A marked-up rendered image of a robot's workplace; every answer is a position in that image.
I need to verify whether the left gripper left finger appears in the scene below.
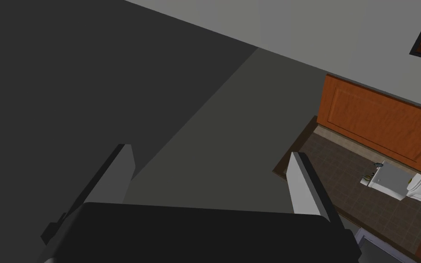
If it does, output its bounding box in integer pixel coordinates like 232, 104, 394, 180
65, 143, 136, 217

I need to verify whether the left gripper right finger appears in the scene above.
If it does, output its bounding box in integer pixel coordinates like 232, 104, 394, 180
285, 151, 344, 231

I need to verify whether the orange wooden door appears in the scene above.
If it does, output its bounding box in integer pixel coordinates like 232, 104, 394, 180
316, 74, 421, 183

